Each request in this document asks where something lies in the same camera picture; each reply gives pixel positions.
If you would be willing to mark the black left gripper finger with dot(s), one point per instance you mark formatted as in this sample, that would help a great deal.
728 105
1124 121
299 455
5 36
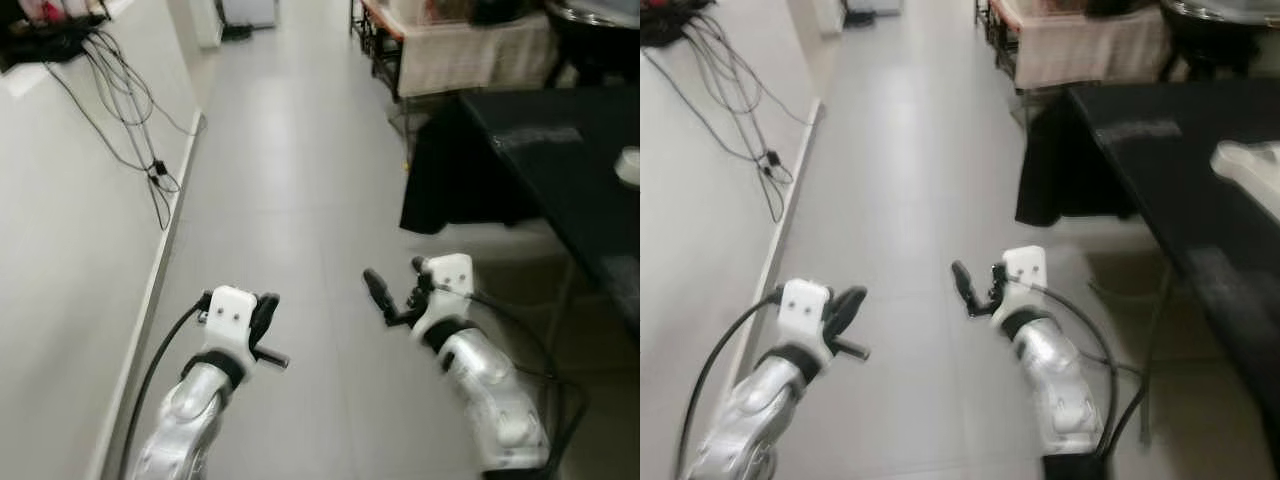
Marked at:
848 308
265 315

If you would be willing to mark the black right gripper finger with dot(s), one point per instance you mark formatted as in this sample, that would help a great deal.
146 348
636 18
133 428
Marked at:
964 285
378 292

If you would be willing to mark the black table cloth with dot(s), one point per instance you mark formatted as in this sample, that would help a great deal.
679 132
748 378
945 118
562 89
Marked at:
1150 190
560 190

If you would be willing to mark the crumpled clear tape patch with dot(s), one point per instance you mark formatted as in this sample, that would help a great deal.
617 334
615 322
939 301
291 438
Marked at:
540 137
1140 131

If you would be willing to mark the dark wooden chair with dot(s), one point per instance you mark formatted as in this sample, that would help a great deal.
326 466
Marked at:
385 60
1005 50

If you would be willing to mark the white plastic table top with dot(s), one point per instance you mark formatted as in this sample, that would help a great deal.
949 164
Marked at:
1250 170
630 167

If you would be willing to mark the white box appliance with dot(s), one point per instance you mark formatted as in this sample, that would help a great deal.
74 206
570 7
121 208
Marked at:
250 10
875 6

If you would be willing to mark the black wok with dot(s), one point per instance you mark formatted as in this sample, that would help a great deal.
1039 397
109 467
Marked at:
1220 25
600 25

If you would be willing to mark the black power strip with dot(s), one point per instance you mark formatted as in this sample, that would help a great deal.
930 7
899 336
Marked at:
40 45
670 20

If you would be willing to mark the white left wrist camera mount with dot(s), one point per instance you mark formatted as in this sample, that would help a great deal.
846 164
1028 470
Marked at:
803 305
232 312

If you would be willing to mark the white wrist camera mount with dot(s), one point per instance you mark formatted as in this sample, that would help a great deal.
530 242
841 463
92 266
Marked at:
232 312
803 305
1025 270
450 280

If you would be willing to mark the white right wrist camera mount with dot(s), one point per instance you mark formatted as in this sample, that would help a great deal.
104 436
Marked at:
450 280
1025 270

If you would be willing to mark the grey metal folding table frame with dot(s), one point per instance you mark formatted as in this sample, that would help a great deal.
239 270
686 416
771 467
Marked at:
1158 330

